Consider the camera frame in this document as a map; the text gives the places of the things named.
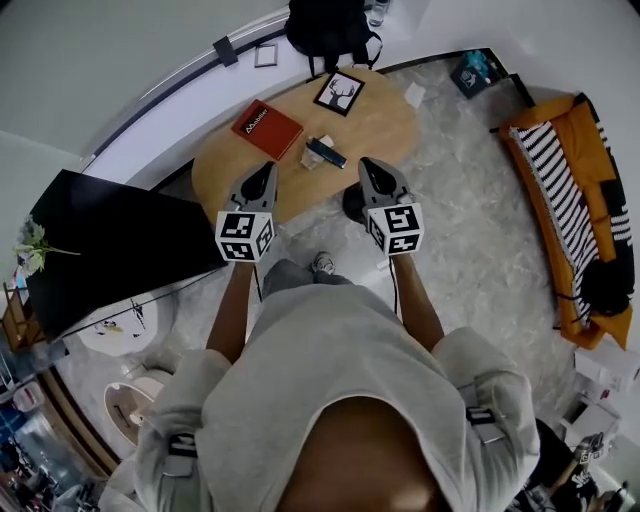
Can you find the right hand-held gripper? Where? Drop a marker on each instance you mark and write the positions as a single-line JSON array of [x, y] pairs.
[[397, 227]]

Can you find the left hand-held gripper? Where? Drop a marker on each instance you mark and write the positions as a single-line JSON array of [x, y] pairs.
[[240, 235]]

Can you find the black mesh waste bin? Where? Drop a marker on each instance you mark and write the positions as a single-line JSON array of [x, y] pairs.
[[352, 205]]

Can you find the person's right forearm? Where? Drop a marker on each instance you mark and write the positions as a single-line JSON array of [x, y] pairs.
[[417, 300]]

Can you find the person's left forearm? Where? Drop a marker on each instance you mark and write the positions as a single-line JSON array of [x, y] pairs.
[[232, 310]]

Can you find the wooden coffee table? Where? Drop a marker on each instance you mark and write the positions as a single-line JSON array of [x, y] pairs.
[[370, 135]]

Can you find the red hardcover book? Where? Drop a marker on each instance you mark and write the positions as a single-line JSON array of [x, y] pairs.
[[267, 129]]

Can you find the person's blue jeans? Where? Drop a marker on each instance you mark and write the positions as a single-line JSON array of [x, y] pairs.
[[285, 277]]

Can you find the person's right shoe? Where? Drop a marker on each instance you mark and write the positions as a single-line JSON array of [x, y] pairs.
[[324, 262]]

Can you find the white paper scrap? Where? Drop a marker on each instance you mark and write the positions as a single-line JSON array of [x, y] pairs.
[[414, 94]]

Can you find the black framed deer picture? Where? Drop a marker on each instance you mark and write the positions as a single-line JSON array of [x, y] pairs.
[[339, 93]]

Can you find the blue paper bag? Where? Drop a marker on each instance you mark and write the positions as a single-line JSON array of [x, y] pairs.
[[467, 80]]

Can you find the black backpack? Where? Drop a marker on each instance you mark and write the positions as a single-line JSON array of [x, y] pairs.
[[327, 30]]

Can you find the person's light grey shirt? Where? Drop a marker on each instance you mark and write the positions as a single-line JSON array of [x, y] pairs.
[[325, 360]]

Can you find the black white striped blanket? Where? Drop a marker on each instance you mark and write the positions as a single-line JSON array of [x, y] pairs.
[[560, 190]]

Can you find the clear water bottle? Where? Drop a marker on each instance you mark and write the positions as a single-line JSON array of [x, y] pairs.
[[377, 12]]

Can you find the white printed cloth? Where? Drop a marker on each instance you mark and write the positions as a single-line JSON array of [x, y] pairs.
[[120, 325]]

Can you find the orange sofa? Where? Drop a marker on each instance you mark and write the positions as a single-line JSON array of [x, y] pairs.
[[607, 220]]

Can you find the white artificial flowers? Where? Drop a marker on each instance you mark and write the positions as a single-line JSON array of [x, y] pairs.
[[32, 250]]

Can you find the black garment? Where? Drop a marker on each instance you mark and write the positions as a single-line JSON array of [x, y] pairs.
[[607, 287]]

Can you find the round white-rimmed side table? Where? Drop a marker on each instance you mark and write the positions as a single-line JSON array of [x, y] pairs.
[[125, 410]]

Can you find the wooden rack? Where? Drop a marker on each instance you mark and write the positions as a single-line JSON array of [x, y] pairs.
[[17, 320]]

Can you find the white cardboard box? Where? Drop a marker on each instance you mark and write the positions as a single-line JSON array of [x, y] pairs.
[[605, 370]]

